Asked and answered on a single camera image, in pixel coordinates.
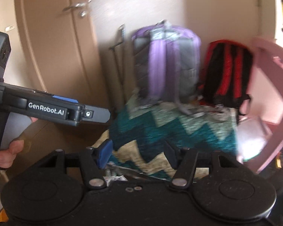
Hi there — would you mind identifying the pink desk chair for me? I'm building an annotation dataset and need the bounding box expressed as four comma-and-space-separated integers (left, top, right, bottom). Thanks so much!
237, 37, 283, 173

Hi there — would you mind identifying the purple grey backpack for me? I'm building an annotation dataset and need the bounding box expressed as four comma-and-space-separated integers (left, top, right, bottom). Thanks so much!
132, 20, 201, 116

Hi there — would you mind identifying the beige wooden door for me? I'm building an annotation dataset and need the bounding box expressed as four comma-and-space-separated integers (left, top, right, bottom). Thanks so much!
15, 0, 110, 108

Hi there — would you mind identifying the person's left hand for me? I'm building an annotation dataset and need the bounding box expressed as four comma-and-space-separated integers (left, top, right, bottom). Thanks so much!
0, 116, 40, 169

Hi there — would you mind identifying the red black backpack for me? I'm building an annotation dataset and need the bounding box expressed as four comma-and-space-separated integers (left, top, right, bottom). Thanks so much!
199, 39, 254, 116

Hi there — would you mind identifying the silver door handle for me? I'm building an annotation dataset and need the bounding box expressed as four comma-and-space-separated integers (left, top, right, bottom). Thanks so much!
62, 0, 92, 18

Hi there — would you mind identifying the teal zigzag knitted blanket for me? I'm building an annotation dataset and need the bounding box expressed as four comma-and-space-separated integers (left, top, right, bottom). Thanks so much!
93, 96, 237, 180

